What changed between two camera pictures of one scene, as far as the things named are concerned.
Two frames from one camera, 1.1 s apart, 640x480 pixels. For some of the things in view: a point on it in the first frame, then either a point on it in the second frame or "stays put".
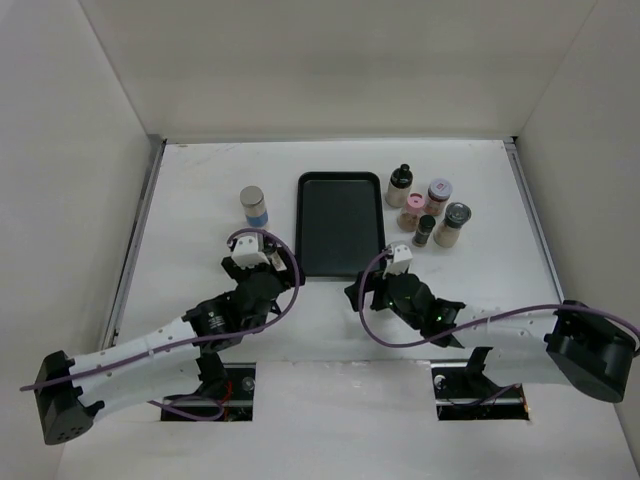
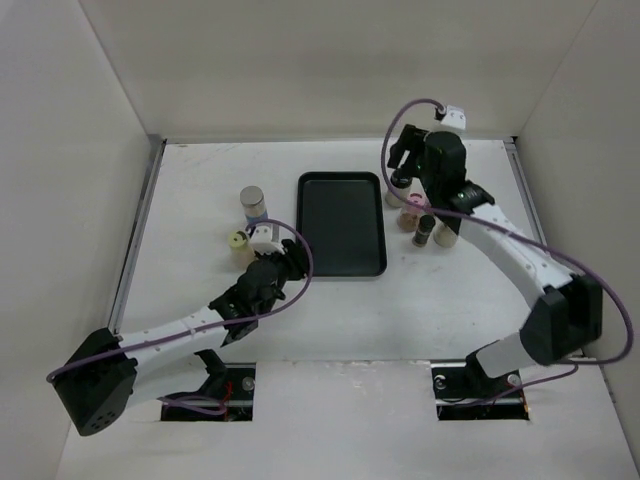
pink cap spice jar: [408, 218] stays put
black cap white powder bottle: [399, 187] stays put
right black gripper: [375, 282] -> [411, 140]
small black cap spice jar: [426, 225] stays put
